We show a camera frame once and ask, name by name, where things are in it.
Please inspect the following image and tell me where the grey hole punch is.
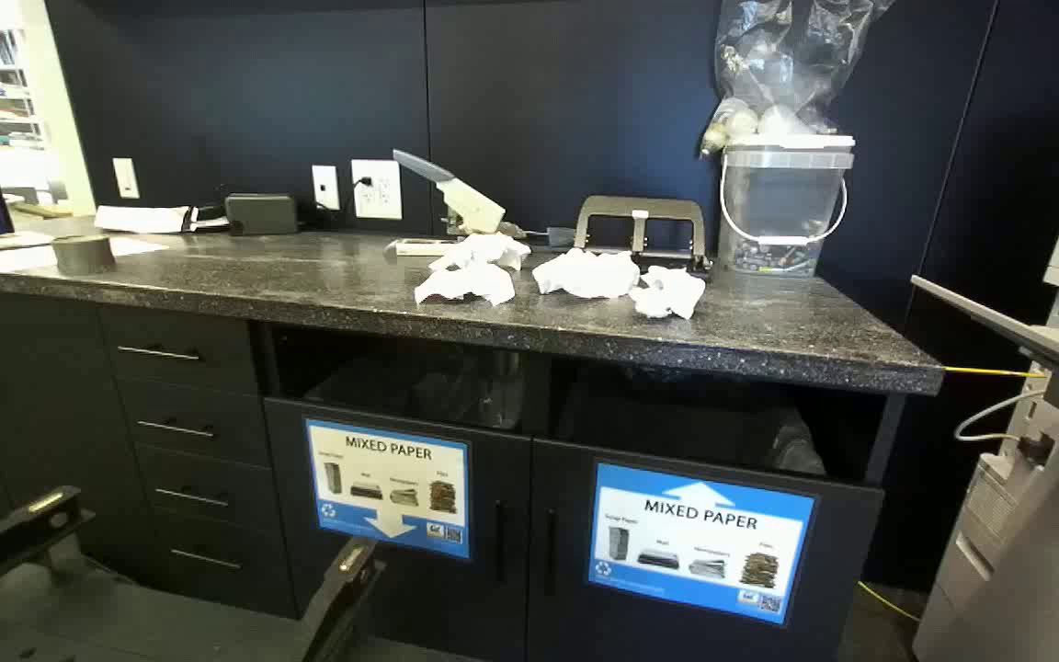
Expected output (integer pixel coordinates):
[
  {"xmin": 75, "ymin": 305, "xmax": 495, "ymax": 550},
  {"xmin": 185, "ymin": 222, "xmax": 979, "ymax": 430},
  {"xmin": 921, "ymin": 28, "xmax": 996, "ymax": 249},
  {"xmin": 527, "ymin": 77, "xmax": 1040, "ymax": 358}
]
[{"xmin": 573, "ymin": 195, "xmax": 709, "ymax": 273}]

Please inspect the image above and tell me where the left mixed paper sign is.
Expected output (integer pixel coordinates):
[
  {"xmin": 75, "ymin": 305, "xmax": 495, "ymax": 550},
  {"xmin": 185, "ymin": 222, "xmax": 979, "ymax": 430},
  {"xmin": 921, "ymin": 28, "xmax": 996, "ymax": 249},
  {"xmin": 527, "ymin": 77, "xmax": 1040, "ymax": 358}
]
[{"xmin": 302, "ymin": 419, "xmax": 471, "ymax": 559}]

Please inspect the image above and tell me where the mixed paper sign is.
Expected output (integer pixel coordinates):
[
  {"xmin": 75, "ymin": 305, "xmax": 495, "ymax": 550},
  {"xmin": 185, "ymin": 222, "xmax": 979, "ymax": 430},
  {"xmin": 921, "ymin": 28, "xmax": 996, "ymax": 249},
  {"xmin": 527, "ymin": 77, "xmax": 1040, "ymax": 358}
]
[
  {"xmin": 588, "ymin": 462, "xmax": 817, "ymax": 624},
  {"xmin": 302, "ymin": 419, "xmax": 471, "ymax": 559}
]

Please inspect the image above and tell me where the right mixed paper sign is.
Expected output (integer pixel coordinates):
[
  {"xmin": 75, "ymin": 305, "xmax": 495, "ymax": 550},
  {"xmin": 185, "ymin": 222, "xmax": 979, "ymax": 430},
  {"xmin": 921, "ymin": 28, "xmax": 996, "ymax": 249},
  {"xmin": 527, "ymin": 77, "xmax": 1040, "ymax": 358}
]
[{"xmin": 588, "ymin": 462, "xmax": 817, "ymax": 624}]

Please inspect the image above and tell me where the clear plastic bucket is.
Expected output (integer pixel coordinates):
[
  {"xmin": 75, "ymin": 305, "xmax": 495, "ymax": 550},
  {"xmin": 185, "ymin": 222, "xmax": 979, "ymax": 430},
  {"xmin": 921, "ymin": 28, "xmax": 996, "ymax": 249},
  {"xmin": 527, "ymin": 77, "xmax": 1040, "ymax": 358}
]
[{"xmin": 718, "ymin": 135, "xmax": 857, "ymax": 277}]

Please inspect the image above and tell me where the black stand leg centre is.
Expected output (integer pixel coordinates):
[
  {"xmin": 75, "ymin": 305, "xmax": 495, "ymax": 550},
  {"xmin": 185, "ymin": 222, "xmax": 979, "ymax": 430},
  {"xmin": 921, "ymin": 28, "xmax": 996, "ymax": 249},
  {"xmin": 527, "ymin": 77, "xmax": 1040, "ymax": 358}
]
[{"xmin": 299, "ymin": 536, "xmax": 382, "ymax": 662}]

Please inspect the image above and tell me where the black stand leg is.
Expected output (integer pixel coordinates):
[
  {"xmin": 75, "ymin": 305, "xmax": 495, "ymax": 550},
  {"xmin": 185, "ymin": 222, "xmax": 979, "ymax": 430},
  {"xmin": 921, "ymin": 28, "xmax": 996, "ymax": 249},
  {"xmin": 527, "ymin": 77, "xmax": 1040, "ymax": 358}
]
[
  {"xmin": 0, "ymin": 487, "xmax": 90, "ymax": 578},
  {"xmin": 299, "ymin": 536, "xmax": 382, "ymax": 662}
]

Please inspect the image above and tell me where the dark grey box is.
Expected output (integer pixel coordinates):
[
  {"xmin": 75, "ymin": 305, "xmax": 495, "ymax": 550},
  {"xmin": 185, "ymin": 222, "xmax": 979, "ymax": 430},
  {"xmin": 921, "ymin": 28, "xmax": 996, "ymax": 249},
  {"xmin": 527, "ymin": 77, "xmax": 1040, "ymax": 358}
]
[{"xmin": 225, "ymin": 195, "xmax": 299, "ymax": 235}]

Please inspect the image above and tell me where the black drawer cabinet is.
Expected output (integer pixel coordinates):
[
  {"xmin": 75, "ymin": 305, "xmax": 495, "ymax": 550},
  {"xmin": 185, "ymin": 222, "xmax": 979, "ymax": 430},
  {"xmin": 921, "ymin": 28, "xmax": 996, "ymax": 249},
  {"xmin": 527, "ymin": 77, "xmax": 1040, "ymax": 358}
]
[{"xmin": 102, "ymin": 310, "xmax": 295, "ymax": 614}]

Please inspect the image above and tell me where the clear plastic bag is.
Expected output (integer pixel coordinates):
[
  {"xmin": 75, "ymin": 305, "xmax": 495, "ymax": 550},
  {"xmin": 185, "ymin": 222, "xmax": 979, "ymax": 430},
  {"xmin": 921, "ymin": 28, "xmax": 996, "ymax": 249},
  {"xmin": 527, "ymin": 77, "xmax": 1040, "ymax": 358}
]
[{"xmin": 697, "ymin": 0, "xmax": 897, "ymax": 154}]

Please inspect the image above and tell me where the white paper sheet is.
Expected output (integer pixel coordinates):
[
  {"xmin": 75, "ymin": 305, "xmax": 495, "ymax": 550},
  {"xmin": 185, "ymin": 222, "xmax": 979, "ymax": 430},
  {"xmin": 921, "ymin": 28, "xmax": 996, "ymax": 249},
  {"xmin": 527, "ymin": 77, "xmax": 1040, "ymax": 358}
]
[{"xmin": 95, "ymin": 207, "xmax": 197, "ymax": 235}]

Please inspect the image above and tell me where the black stand leg left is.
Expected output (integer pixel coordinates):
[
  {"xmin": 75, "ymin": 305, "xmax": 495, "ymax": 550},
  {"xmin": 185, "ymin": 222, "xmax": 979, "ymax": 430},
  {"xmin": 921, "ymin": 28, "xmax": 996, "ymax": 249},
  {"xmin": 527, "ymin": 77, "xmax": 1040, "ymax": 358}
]
[{"xmin": 0, "ymin": 487, "xmax": 90, "ymax": 578}]

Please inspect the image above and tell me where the grey office printer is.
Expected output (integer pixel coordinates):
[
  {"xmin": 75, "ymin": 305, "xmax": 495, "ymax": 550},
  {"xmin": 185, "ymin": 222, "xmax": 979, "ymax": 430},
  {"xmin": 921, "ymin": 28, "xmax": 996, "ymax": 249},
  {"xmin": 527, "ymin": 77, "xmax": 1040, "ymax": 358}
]
[{"xmin": 910, "ymin": 240, "xmax": 1059, "ymax": 662}]

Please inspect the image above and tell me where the white bookshelf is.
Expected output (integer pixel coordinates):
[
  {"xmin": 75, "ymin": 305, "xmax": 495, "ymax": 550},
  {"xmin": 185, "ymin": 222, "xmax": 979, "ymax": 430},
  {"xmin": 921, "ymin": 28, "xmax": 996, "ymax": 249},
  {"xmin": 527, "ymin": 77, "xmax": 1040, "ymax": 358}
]
[{"xmin": 0, "ymin": 0, "xmax": 95, "ymax": 216}]

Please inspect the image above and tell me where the white wall outlet plate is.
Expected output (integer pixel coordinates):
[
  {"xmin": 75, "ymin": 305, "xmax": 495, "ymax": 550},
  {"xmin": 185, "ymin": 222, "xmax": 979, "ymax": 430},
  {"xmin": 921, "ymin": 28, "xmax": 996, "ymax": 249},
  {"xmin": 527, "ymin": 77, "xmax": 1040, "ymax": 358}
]
[{"xmin": 349, "ymin": 157, "xmax": 400, "ymax": 222}]

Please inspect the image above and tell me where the white small wall plate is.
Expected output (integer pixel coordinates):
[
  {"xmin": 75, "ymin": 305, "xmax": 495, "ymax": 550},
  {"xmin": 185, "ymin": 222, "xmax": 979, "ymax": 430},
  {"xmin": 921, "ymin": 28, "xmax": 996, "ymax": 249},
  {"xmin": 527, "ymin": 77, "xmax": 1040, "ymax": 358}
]
[{"xmin": 307, "ymin": 164, "xmax": 341, "ymax": 209}]

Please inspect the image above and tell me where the white light switch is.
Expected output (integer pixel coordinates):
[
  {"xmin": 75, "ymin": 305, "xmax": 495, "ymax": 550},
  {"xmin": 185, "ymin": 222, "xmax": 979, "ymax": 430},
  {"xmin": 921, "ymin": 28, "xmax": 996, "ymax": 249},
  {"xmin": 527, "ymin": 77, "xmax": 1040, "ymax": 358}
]
[{"xmin": 109, "ymin": 157, "xmax": 140, "ymax": 198}]

